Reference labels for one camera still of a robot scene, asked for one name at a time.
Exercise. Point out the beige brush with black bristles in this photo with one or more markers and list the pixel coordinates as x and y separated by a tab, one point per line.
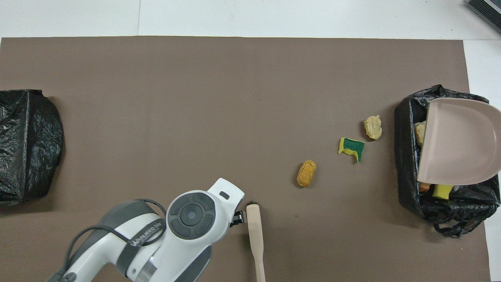
255	231

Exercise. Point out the brown bread roll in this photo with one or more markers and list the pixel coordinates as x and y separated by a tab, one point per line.
306	173

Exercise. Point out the notched green yellow sponge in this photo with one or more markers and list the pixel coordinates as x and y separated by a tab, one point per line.
352	147

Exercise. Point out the pale beige foam chunk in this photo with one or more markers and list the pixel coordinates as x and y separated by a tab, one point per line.
420	135
373	127

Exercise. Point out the striped orange bread piece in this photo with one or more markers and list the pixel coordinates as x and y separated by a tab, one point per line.
424	187

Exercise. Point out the yellow sponge wedge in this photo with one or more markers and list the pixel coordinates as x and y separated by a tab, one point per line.
442	191

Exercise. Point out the beige plastic dustpan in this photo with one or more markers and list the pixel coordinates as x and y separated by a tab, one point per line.
458	141

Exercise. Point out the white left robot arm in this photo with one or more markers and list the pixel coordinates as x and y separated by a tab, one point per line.
191	215

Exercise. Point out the left black trash bag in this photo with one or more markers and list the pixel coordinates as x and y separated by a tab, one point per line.
407	176

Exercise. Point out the black trash bag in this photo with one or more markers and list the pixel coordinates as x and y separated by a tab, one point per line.
27	149
407	176

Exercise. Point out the right black trash bag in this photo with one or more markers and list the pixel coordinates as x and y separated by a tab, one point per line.
27	149

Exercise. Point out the brown table mat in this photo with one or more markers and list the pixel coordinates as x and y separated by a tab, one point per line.
195	98

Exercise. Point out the dark grey ribbed object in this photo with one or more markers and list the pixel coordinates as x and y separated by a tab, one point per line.
487	9

